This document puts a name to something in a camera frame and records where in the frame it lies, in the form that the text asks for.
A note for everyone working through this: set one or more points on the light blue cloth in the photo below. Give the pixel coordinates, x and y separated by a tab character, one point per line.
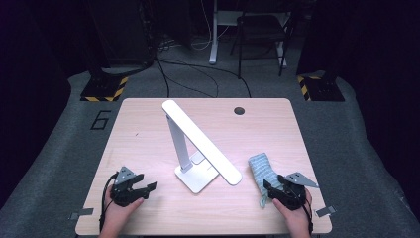
261	167

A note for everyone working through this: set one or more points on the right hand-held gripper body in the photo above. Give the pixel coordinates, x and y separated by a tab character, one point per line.
294	196

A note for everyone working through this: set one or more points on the black yellow striped stand base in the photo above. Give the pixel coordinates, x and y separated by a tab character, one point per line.
102	89
323	89

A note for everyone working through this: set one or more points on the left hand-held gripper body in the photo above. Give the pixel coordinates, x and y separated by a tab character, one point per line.
123	191

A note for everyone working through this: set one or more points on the person's right hand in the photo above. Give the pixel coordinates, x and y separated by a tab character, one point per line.
297	219

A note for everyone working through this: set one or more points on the grey tape piece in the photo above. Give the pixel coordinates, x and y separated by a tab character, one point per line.
325	211
81	213

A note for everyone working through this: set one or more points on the white desk frame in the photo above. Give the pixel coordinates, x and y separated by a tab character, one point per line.
213	39

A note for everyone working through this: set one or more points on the black chair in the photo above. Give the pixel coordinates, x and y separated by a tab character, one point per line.
261	28

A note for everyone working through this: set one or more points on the black equipment cabinet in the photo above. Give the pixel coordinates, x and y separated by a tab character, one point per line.
122	29

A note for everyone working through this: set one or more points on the white desk lamp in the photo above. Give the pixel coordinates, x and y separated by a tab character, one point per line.
198	135

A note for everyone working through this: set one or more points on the person's left hand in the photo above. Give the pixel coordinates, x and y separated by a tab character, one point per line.
115	214

